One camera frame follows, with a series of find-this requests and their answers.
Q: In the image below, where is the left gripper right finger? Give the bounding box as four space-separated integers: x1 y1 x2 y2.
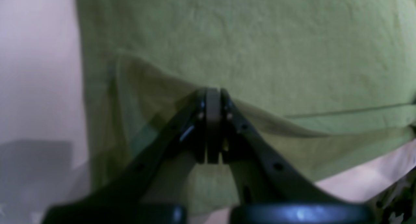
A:
213 89 374 224

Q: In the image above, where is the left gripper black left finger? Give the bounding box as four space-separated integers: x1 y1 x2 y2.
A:
43 89 214 224

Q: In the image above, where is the olive green t-shirt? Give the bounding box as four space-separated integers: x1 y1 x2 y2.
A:
76 0 415 201

